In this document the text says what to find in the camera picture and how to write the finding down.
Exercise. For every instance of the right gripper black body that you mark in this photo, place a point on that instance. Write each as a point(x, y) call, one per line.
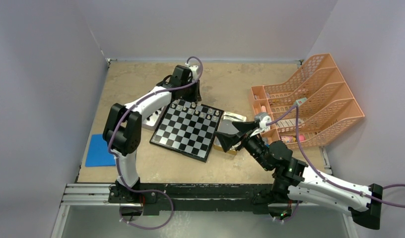
point(254, 146)

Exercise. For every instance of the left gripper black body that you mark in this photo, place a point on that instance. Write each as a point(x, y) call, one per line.
point(189, 93)

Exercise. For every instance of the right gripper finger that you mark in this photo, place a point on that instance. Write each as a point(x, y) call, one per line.
point(244, 127)
point(227, 141)

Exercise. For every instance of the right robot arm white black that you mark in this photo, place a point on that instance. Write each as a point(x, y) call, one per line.
point(299, 181)

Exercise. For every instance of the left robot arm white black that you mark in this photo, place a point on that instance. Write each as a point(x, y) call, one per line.
point(123, 127)

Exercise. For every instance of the gold metal tin tray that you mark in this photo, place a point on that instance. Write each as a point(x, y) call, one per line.
point(226, 126)

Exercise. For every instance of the black white chessboard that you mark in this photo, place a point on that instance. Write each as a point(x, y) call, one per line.
point(185, 133)

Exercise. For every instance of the silver pink tin tray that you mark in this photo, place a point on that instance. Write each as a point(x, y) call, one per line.
point(152, 121)

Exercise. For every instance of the small box in organizer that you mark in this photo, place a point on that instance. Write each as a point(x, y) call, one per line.
point(300, 101)

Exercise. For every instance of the orange plastic file organizer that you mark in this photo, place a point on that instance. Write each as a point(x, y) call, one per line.
point(330, 109)

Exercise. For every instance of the blue notebook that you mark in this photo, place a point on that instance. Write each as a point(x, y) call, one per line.
point(97, 154)

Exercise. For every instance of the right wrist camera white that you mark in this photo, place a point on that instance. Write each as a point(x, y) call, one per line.
point(263, 121)

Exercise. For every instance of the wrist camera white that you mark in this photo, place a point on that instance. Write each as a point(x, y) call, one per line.
point(263, 121)
point(196, 71)

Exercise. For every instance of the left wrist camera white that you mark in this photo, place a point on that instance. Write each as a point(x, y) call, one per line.
point(196, 71)

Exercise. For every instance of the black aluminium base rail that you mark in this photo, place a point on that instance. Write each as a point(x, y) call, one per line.
point(255, 198)

